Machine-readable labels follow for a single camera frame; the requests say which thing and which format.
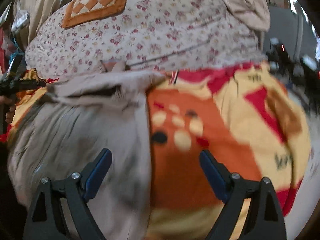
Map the orange checkered pillow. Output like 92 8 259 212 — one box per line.
62 0 127 29

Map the person's left hand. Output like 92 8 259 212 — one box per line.
0 95 16 124

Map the orange yellow red blanket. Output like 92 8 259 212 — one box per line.
146 62 311 239

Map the floral white quilt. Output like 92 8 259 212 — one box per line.
25 0 270 78

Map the beige zip jacket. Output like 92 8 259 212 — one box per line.
8 62 165 239

